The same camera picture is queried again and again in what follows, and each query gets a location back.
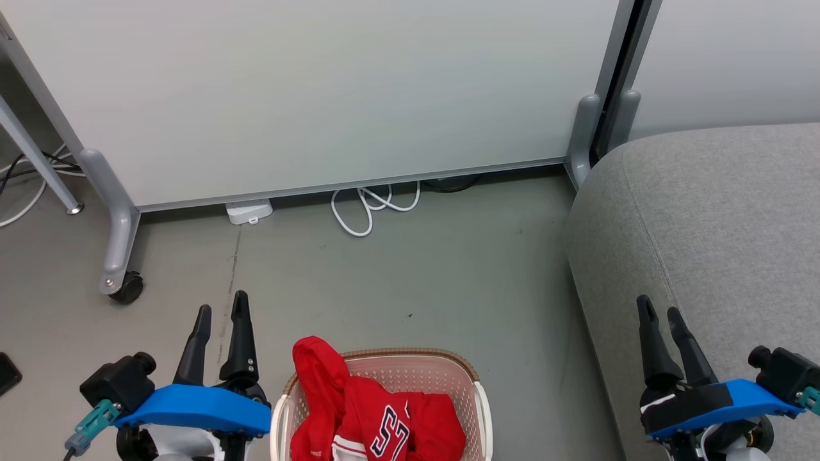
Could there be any beige perforated laundry basket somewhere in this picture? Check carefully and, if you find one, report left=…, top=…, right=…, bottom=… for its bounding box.
left=270, top=348, right=494, bottom=461

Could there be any white power adapter box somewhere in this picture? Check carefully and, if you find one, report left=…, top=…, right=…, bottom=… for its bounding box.
left=225, top=199, right=274, bottom=226

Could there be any looped white power cable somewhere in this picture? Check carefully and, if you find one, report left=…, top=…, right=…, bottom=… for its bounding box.
left=331, top=181, right=422, bottom=238

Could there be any narrow white partition panel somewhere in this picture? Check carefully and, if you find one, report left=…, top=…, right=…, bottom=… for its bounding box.
left=628, top=0, right=820, bottom=142

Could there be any black caster wheel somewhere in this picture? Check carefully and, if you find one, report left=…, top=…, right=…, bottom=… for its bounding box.
left=109, top=271, right=144, bottom=305

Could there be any grey partition leg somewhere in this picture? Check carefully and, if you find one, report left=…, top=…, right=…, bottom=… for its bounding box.
left=565, top=93, right=602, bottom=191
left=78, top=149, right=142, bottom=295
left=605, top=89, right=642, bottom=154

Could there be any red hooded sweatshirt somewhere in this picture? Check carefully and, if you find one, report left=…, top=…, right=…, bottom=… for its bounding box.
left=290, top=336, right=466, bottom=461

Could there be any black floor cable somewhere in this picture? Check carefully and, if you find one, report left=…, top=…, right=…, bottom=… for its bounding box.
left=0, top=150, right=83, bottom=196

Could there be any grey fabric sofa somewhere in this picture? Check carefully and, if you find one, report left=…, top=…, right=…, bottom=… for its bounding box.
left=565, top=123, right=820, bottom=461

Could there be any large white partition panel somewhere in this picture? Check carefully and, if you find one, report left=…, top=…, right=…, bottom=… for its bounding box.
left=0, top=0, right=635, bottom=212

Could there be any grey metal table leg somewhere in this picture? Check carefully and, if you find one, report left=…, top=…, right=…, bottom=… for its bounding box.
left=0, top=96, right=85, bottom=216

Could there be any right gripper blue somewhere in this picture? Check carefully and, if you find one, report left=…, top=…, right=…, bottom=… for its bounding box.
left=636, top=294, right=806, bottom=442

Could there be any black flat object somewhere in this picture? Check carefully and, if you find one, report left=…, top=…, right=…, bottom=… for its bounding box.
left=0, top=352, right=23, bottom=398

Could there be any left teal cable connector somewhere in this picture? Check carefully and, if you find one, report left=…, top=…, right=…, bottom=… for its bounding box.
left=64, top=400, right=122, bottom=457

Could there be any red jersey with white number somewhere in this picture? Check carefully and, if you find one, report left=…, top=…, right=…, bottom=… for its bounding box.
left=331, top=391, right=412, bottom=461

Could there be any white floor cable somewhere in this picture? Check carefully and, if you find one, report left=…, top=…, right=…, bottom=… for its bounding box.
left=0, top=144, right=86, bottom=229

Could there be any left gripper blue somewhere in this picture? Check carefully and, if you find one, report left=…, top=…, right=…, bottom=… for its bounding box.
left=114, top=290, right=272, bottom=439

